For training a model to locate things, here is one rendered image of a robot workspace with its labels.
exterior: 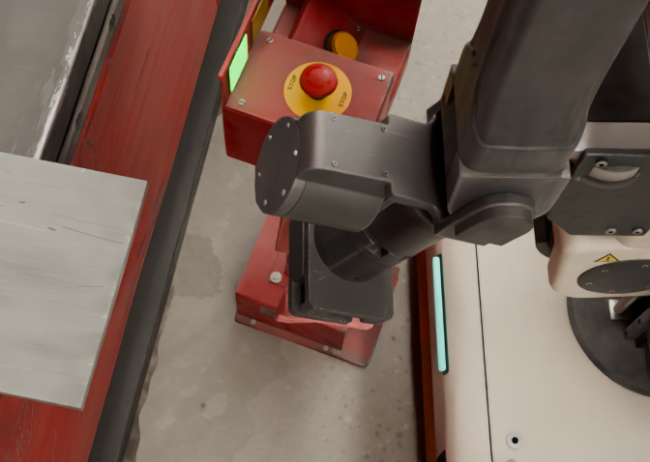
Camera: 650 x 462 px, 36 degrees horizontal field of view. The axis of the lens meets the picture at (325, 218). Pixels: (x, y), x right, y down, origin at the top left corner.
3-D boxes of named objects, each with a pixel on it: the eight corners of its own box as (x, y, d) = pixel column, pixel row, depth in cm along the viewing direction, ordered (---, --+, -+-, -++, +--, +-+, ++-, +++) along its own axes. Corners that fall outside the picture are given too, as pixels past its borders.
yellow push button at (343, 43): (341, 73, 116) (353, 69, 115) (317, 55, 115) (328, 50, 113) (352, 47, 118) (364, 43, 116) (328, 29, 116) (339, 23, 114)
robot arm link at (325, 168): (550, 223, 52) (535, 81, 56) (364, 179, 47) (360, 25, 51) (420, 289, 62) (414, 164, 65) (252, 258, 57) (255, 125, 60)
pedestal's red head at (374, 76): (355, 201, 114) (369, 127, 98) (224, 157, 116) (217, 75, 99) (408, 62, 122) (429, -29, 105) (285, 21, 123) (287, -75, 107)
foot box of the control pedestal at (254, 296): (367, 369, 174) (373, 351, 163) (233, 321, 176) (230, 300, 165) (401, 269, 182) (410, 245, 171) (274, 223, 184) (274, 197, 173)
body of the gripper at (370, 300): (295, 314, 65) (354, 281, 59) (295, 173, 69) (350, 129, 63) (379, 328, 68) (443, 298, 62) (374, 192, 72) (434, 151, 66)
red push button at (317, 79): (329, 115, 105) (330, 99, 102) (293, 103, 106) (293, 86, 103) (340, 85, 107) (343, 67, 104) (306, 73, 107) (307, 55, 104)
